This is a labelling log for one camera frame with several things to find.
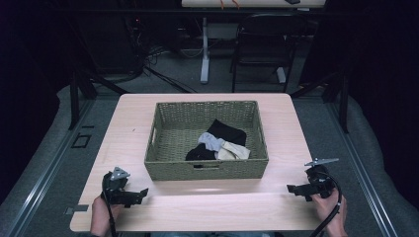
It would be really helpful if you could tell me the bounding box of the black folding chair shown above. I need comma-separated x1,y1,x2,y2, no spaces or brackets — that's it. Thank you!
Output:
229,13,318,94

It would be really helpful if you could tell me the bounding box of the black floor cable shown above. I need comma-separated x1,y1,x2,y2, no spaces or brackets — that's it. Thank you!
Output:
142,65,200,95

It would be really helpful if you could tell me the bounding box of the green woven basket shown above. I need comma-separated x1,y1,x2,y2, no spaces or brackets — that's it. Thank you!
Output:
143,100,270,182

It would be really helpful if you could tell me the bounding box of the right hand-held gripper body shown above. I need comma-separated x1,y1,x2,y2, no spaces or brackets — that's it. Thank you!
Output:
301,157,340,199

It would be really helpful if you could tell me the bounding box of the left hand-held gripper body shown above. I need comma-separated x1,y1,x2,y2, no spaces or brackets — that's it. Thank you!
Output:
101,166,136,205

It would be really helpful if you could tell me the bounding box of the white desk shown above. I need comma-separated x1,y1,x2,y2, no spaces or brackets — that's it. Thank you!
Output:
181,0,327,85

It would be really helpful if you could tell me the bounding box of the metal floor rail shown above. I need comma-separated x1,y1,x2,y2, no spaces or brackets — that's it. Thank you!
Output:
325,98,400,237
4,98,97,237

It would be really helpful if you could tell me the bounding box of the small black sock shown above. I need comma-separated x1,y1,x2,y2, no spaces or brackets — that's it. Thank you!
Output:
185,142,217,162

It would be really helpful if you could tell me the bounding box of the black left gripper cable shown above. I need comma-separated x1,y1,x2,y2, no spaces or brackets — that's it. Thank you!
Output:
101,191,119,237

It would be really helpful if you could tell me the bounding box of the orange cable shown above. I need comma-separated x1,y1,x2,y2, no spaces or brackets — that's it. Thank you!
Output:
219,0,241,10

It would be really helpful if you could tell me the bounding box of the black metal stand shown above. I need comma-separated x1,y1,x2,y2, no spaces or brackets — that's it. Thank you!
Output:
66,67,130,131
290,70,351,134

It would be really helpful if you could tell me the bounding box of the person's right hand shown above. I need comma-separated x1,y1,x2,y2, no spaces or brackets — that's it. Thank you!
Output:
310,193,349,237

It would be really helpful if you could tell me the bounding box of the grey tape strip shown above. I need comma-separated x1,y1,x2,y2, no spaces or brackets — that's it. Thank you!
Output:
64,203,90,216

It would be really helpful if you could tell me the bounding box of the person's left hand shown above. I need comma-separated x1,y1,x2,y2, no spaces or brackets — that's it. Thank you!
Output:
90,195,125,237

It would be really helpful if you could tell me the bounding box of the large black sock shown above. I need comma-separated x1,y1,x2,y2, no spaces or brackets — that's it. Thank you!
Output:
206,118,248,148

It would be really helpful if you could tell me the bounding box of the bundle of cables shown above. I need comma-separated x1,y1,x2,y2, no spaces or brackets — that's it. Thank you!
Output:
123,16,206,77

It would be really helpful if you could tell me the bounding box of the beige sock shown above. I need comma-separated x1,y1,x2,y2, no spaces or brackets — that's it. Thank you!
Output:
216,140,252,162

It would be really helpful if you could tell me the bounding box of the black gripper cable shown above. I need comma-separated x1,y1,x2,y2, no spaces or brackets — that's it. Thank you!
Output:
101,191,119,237
309,170,344,237

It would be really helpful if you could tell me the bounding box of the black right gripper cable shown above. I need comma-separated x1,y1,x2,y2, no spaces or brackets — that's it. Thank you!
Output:
309,170,344,237

